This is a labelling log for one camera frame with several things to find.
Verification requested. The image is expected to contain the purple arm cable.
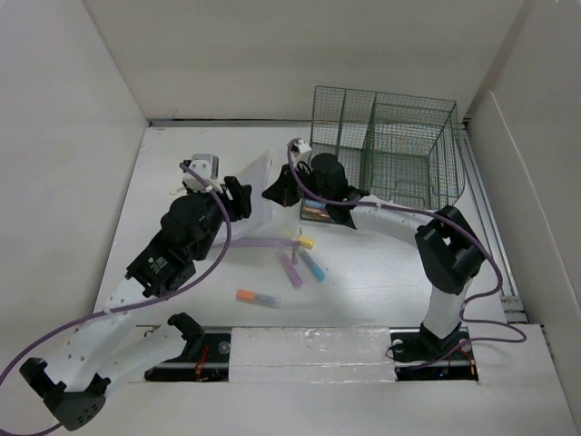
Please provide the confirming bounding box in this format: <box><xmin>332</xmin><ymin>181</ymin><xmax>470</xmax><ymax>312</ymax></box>
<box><xmin>287</xmin><ymin>138</ymin><xmax>528</xmax><ymax>364</ymax></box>
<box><xmin>0</xmin><ymin>163</ymin><xmax>235</xmax><ymax>436</ymax></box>

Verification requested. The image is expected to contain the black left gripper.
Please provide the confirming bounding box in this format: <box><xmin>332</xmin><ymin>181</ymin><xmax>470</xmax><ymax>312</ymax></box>
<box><xmin>186</xmin><ymin>176</ymin><xmax>249</xmax><ymax>261</ymax></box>

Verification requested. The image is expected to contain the green wire mesh organizer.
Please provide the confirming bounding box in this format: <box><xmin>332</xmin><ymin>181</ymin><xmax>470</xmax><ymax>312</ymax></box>
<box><xmin>310</xmin><ymin>85</ymin><xmax>466</xmax><ymax>211</ymax></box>

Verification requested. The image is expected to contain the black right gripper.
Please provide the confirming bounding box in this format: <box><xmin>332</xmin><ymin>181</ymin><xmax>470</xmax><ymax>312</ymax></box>
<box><xmin>261</xmin><ymin>161</ymin><xmax>330</xmax><ymax>207</ymax></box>

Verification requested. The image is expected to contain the clear zipper document pouch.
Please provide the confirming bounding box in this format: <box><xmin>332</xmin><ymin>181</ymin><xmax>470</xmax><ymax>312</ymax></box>
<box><xmin>170</xmin><ymin>149</ymin><xmax>303</xmax><ymax>251</ymax></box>

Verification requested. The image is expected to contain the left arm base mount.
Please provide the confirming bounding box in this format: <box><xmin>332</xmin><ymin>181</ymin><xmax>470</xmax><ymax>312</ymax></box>
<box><xmin>144</xmin><ymin>312</ymin><xmax>231</xmax><ymax>382</ymax></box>

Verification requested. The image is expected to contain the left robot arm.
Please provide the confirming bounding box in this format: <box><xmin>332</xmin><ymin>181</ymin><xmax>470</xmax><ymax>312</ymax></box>
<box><xmin>19</xmin><ymin>176</ymin><xmax>252</xmax><ymax>431</ymax></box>

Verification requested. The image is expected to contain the pink purple highlighter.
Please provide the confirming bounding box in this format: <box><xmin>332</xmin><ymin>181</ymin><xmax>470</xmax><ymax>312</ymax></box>
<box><xmin>277</xmin><ymin>251</ymin><xmax>302</xmax><ymax>289</ymax></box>

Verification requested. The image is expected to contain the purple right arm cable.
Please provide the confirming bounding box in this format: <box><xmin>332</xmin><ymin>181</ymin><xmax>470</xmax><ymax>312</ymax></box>
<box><xmin>287</xmin><ymin>138</ymin><xmax>528</xmax><ymax>364</ymax></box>

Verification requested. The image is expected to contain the orange grey highlighter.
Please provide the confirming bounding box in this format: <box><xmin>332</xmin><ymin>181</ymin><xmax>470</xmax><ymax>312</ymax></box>
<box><xmin>236</xmin><ymin>290</ymin><xmax>281</xmax><ymax>309</ymax></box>

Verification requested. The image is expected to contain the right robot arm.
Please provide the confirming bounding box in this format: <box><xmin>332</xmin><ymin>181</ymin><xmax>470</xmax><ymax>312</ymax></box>
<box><xmin>262</xmin><ymin>154</ymin><xmax>484</xmax><ymax>360</ymax></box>

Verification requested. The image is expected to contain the yellow highlighter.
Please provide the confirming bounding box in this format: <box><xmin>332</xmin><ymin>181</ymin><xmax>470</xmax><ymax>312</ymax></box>
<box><xmin>297</xmin><ymin>235</ymin><xmax>315</xmax><ymax>250</ymax></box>

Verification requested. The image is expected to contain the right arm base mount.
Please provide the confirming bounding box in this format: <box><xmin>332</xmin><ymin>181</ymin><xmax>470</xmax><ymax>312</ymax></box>
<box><xmin>385</xmin><ymin>327</ymin><xmax>478</xmax><ymax>382</ymax></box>

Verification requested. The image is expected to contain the blue capped highlighter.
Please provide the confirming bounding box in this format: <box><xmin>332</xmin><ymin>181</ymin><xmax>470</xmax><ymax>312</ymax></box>
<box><xmin>304</xmin><ymin>200</ymin><xmax>326</xmax><ymax>209</ymax></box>

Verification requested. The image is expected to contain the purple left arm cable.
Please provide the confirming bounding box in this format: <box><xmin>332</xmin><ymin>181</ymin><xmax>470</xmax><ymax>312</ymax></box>
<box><xmin>0</xmin><ymin>163</ymin><xmax>235</xmax><ymax>436</ymax></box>

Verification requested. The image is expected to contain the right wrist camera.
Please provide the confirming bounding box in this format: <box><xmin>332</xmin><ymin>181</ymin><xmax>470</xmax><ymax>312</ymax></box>
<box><xmin>290</xmin><ymin>138</ymin><xmax>311</xmax><ymax>159</ymax></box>

